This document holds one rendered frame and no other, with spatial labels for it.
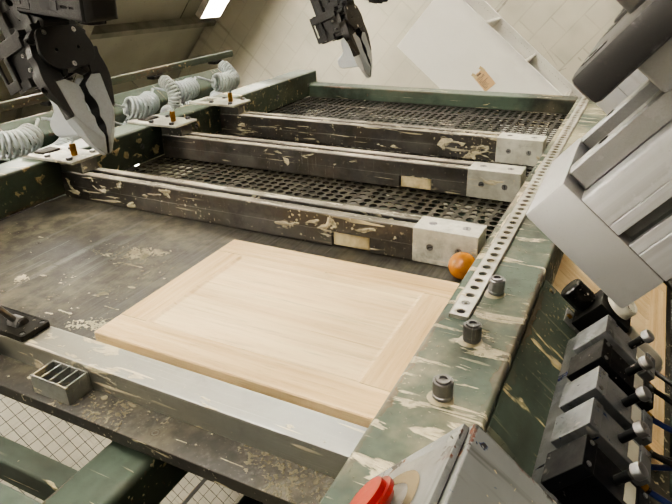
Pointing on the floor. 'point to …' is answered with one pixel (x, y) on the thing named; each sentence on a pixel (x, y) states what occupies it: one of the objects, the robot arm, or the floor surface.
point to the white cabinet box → (478, 52)
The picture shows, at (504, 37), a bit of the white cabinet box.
